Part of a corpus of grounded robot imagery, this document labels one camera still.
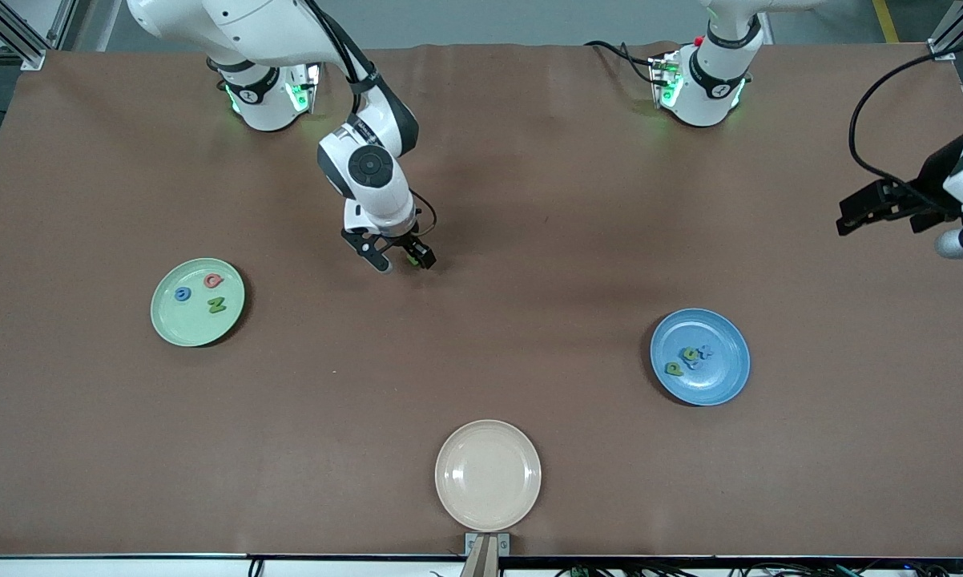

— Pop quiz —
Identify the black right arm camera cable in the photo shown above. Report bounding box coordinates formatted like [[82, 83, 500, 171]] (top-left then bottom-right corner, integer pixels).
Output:
[[305, 0, 437, 241]]

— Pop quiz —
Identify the blue plate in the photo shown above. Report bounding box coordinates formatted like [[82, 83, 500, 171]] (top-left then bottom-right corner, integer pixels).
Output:
[[650, 308, 751, 407]]

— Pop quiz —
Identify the beige plate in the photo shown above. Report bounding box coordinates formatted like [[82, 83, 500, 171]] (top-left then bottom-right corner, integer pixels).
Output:
[[434, 419, 542, 533]]

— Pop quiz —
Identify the metal table edge bracket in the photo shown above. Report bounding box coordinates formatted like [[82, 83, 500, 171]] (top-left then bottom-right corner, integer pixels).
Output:
[[463, 532, 511, 577]]

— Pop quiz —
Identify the brown table mat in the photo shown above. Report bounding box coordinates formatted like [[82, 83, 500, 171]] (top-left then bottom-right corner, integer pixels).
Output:
[[0, 42, 963, 559]]

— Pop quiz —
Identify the light green plate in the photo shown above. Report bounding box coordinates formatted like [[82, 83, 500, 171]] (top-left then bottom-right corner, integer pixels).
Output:
[[150, 257, 246, 348]]

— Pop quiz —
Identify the black left arm base cable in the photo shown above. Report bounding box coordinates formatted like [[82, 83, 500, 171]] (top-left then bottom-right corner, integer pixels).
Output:
[[584, 40, 660, 87]]

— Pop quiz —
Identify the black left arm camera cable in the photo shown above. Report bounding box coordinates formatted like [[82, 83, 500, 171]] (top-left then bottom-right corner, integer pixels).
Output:
[[848, 50, 963, 197]]

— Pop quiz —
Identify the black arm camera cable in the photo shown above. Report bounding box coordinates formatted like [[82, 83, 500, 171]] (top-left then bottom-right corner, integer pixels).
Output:
[[848, 50, 963, 197], [305, 0, 437, 241]]

